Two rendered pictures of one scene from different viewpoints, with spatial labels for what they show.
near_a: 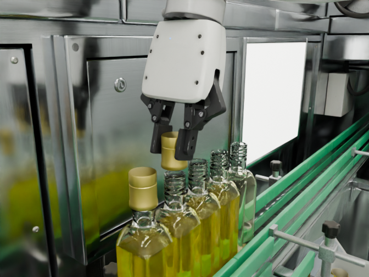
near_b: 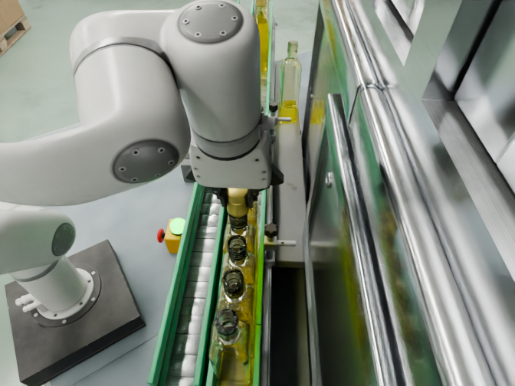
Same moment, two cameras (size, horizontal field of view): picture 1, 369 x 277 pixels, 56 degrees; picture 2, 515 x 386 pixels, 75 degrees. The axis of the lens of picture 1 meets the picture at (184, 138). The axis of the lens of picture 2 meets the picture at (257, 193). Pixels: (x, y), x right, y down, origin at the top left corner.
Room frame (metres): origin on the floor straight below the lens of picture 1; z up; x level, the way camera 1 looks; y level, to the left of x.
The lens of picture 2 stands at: (0.73, -0.16, 1.56)
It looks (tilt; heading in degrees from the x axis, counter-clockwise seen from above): 48 degrees down; 145
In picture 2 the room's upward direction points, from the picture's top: straight up
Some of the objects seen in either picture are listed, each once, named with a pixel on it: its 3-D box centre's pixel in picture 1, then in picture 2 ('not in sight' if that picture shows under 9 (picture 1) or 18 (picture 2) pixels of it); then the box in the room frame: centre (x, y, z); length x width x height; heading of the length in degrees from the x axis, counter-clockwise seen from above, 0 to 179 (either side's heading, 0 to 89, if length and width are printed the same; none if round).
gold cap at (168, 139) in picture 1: (174, 150); (237, 199); (0.44, 0.01, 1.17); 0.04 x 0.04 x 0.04
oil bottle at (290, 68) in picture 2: not in sight; (290, 84); (0.00, 0.48, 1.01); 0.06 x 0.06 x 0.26; 62
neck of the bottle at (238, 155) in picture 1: (238, 156); (227, 326); (0.57, -0.09, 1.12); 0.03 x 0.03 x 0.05
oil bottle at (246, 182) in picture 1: (235, 224); (233, 357); (0.57, -0.09, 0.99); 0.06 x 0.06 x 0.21; 52
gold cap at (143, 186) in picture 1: (143, 188); not in sight; (0.39, 0.05, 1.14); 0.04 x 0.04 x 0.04
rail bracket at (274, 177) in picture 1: (267, 183); not in sight; (0.86, -0.22, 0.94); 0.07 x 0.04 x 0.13; 52
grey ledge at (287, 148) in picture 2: not in sight; (287, 143); (0.07, 0.43, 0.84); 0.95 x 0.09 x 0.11; 142
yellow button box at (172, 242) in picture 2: not in sight; (180, 237); (0.17, -0.02, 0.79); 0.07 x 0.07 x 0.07; 52
